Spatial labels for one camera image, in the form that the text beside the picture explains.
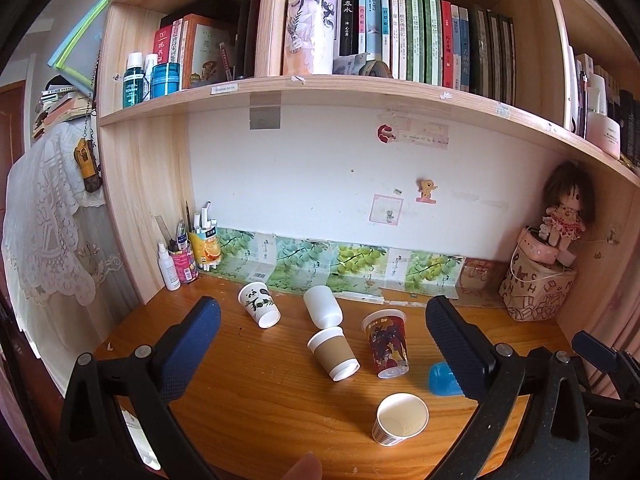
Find small blue plastic cup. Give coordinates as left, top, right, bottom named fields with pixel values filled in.
left=428, top=361, right=466, bottom=397

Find blue jar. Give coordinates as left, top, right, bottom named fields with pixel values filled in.
left=150, top=62, right=182, bottom=98

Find pink and white jar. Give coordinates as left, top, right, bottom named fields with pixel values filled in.
left=585, top=111, right=622, bottom=157

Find red cartoon print cup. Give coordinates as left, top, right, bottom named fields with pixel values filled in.
left=361, top=309, right=410, bottom=380

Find striped rim paper cup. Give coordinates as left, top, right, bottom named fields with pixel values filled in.
left=371, top=392, right=430, bottom=447

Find white printed paper roll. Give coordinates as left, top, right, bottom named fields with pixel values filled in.
left=282, top=0, right=338, bottom=77

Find plain white plastic cup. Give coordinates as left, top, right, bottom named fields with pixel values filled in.
left=303, top=285, right=344, bottom=330

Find clear triangle ruler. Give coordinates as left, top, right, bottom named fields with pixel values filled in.
left=154, top=215, right=176, bottom=248

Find wooden bookshelf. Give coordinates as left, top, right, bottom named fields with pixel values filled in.
left=95, top=0, right=640, bottom=331

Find taped paper strip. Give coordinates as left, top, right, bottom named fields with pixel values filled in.
left=395, top=122, right=451, bottom=151

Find grey tape patch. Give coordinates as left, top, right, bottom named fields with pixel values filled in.
left=248, top=105, right=281, bottom=131

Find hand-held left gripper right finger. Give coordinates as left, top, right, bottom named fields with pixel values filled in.
left=425, top=295, right=592, bottom=480

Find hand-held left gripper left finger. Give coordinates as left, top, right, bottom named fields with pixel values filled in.
left=57, top=296, right=222, bottom=480

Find red and orange books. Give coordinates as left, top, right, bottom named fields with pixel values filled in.
left=152, top=0, right=261, bottom=91

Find dark books with white boxes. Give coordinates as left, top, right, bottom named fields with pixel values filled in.
left=567, top=45, right=640, bottom=171

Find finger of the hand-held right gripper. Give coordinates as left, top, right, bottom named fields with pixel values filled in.
left=572, top=330, right=622, bottom=375

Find beige printed packet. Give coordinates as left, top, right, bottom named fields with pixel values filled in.
left=457, top=258, right=502, bottom=307

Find stack of worn books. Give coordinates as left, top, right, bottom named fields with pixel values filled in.
left=31, top=74, right=96, bottom=142

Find person's left hand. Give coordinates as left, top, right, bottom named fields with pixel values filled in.
left=285, top=452, right=323, bottom=480

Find green grape print box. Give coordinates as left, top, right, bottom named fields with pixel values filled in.
left=326, top=242, right=391, bottom=297
left=216, top=227, right=279, bottom=281
left=247, top=236, right=335, bottom=295
left=382, top=248, right=467, bottom=302

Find white spray bottle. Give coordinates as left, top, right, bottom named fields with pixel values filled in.
left=157, top=242, right=181, bottom=292

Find yellow cartoon wall sticker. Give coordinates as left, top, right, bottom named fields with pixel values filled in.
left=416, top=178, right=441, bottom=204

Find panda print paper cup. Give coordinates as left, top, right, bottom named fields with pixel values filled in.
left=238, top=281, right=282, bottom=329

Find pink round box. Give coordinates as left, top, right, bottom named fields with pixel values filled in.
left=522, top=232, right=563, bottom=263

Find green framed board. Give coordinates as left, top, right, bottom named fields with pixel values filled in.
left=47, top=0, right=116, bottom=93

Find letter print fabric basket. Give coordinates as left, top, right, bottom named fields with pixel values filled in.
left=498, top=227, right=578, bottom=322

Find brown sleeve paper cup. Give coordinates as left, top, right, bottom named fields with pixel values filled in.
left=307, top=326, right=361, bottom=382

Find teal bottle with white cap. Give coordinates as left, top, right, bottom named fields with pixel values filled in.
left=122, top=52, right=147, bottom=109

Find pink pen holder with pens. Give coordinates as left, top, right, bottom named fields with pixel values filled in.
left=167, top=201, right=199, bottom=285

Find rag doll with brown hair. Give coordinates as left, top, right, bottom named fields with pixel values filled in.
left=542, top=161, right=597, bottom=267

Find white lace cloth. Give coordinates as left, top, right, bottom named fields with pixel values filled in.
left=1, top=120, right=133, bottom=333

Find long row of books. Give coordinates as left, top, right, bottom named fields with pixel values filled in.
left=335, top=0, right=518, bottom=107

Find pink square wall note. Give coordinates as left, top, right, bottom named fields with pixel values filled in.
left=369, top=194, right=405, bottom=227

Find orange fruit print holder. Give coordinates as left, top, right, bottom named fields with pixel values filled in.
left=189, top=201, right=222, bottom=272

